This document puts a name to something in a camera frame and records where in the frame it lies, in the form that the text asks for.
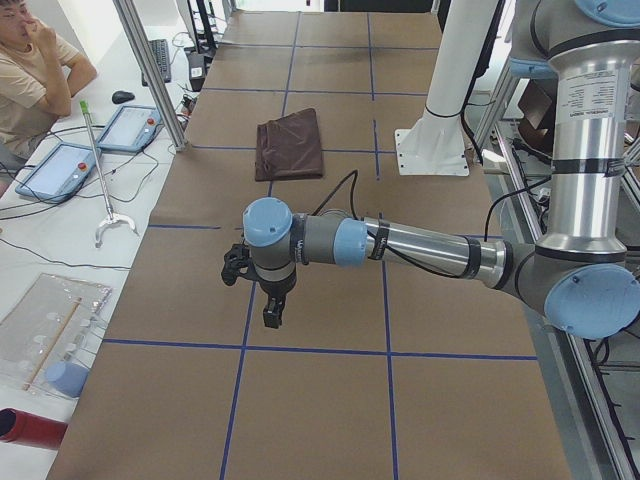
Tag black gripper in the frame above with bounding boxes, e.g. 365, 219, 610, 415
256, 266, 297, 328

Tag brown t-shirt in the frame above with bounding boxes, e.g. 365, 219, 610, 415
255, 108, 324, 182

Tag long metal grabber tool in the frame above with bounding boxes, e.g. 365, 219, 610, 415
79, 100, 138, 248

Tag wooden stick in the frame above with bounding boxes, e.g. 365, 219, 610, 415
22, 297, 82, 391

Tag blue plastic cap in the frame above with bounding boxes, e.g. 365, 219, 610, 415
45, 361, 89, 398

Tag clear plastic bag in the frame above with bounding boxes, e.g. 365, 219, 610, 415
1, 273, 112, 399

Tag far blue teach pendant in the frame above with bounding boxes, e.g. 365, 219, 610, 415
97, 104, 161, 153

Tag blue teach pendant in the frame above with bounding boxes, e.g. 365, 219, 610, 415
97, 104, 161, 153
15, 142, 96, 203

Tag near blue teach pendant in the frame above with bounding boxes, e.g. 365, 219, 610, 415
15, 142, 96, 203

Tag black computer mouse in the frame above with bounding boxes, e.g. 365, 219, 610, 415
111, 90, 135, 105

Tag red cylinder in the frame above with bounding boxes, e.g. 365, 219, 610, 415
1, 408, 68, 450

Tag black keyboard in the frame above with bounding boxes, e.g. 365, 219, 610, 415
148, 39, 172, 83

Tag seated person beige shirt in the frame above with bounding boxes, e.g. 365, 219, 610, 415
1, 1, 97, 162

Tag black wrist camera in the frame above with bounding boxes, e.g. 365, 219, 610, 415
221, 243, 259, 286

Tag black camera cable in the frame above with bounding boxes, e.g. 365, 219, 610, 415
317, 168, 461, 277

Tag aluminium frame post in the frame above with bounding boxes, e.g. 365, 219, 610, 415
113, 0, 187, 152

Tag aluminium frame rail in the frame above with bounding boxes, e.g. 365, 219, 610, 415
476, 72, 639, 479

